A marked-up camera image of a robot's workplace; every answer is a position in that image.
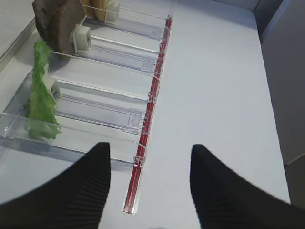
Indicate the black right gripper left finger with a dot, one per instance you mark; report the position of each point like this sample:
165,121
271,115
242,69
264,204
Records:
74,199

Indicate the brown meat patty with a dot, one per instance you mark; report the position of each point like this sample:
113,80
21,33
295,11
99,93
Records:
55,22

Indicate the clear acrylic right rack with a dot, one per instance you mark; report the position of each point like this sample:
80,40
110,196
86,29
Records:
104,92

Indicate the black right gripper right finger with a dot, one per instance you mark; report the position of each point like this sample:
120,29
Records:
225,200

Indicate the bread slice in right rack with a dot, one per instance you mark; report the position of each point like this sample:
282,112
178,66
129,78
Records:
99,9

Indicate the green lettuce leaf in rack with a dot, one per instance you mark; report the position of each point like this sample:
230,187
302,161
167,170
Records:
40,108

